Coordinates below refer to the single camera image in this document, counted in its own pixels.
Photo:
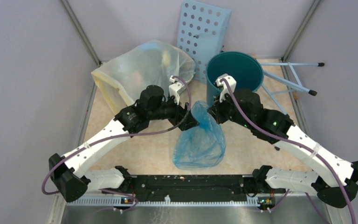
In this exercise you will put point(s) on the white cable duct strip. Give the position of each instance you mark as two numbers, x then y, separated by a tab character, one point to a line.
119	201

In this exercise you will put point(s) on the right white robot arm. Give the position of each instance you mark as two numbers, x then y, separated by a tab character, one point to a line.
328	171

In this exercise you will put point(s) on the light blue perforated stool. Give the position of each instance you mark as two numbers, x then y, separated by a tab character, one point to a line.
201	35

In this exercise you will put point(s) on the left aluminium frame post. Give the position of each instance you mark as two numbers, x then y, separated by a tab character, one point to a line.
80	31

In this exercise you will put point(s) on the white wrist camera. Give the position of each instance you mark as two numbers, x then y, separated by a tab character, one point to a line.
175	88
227	84

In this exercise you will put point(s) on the right aluminium frame post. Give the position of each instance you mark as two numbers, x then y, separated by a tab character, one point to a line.
301	29

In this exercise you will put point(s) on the aluminium frame post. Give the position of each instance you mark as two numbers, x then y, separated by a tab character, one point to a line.
80	31
301	29

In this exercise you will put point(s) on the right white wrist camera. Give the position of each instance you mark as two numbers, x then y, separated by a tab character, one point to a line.
227	84

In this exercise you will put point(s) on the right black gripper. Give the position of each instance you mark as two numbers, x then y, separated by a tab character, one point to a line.
216	110

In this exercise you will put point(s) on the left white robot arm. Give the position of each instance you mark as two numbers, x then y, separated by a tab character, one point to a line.
71	174

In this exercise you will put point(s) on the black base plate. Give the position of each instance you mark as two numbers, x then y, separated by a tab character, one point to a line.
195	188

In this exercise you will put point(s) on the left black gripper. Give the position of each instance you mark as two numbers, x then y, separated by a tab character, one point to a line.
189	121

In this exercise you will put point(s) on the teal plastic trash bin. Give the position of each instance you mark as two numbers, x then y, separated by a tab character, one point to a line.
246	71

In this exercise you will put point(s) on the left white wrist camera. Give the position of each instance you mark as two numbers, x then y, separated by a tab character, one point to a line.
175	88

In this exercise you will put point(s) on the blue plastic trash bag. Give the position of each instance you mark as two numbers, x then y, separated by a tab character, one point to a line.
202	146

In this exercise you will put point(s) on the translucent white bag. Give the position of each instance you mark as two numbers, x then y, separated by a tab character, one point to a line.
122	79

